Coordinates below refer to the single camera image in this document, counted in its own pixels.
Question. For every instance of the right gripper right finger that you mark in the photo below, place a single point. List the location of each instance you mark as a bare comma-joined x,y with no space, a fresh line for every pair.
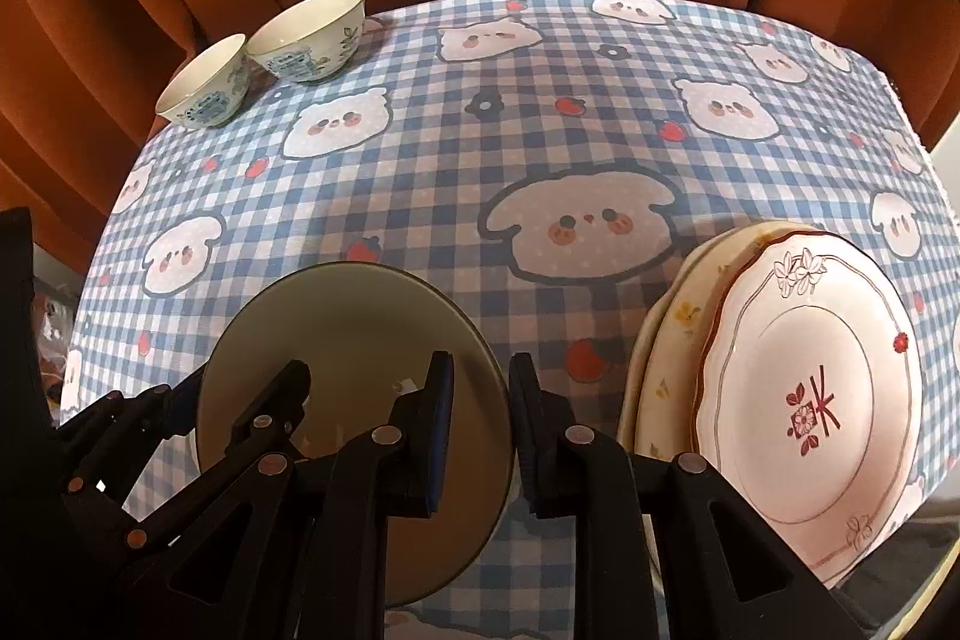
663,548

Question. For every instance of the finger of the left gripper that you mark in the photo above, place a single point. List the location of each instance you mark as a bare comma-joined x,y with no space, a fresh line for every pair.
111,442
223,558

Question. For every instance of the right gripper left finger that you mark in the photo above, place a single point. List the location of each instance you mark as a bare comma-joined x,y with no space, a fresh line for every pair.
396,470

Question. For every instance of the blue floral bowl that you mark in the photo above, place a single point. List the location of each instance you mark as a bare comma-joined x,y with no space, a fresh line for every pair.
367,333

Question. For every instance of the red-rimmed small plate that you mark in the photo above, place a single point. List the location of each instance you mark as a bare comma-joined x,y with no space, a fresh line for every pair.
809,396

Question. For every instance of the blue checkered cartoon tablecloth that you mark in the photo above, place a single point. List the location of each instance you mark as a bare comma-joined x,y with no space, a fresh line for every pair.
547,165

